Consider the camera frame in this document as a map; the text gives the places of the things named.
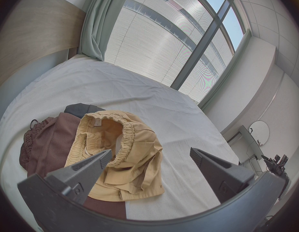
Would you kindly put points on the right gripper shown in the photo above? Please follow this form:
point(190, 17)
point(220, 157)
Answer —
point(275, 167)

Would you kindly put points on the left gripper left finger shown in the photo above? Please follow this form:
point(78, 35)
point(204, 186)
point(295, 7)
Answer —
point(77, 175)

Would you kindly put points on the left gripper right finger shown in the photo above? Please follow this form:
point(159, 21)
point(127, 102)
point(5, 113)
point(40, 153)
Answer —
point(222, 175)

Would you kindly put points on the beige shorts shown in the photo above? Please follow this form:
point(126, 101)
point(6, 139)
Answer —
point(139, 139)

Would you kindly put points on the bed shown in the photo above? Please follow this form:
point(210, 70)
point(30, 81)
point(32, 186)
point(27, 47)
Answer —
point(149, 98)

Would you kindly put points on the brown shorts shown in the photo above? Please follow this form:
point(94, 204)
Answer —
point(52, 141)

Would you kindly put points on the dark grey garment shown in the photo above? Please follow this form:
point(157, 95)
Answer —
point(77, 109)

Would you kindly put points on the blue-green curtain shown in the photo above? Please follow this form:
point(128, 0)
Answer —
point(95, 30)

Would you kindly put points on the window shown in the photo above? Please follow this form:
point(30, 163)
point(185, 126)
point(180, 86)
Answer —
point(159, 37)

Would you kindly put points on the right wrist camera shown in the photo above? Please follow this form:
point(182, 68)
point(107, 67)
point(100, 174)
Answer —
point(281, 159)

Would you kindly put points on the round wall mirror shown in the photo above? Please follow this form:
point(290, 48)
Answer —
point(260, 130)

